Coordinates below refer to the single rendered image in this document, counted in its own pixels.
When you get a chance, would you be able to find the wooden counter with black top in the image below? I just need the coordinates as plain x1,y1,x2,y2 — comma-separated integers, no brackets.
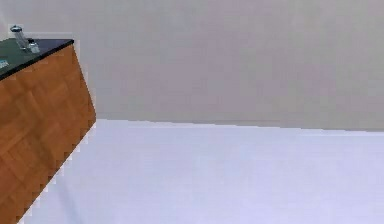
0,37,98,224

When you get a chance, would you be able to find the tall clear glass shaker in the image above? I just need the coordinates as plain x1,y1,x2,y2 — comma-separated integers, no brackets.
9,24,30,51

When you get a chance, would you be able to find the small clear glass shaker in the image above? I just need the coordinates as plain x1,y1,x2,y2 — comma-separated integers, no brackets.
27,38,41,55

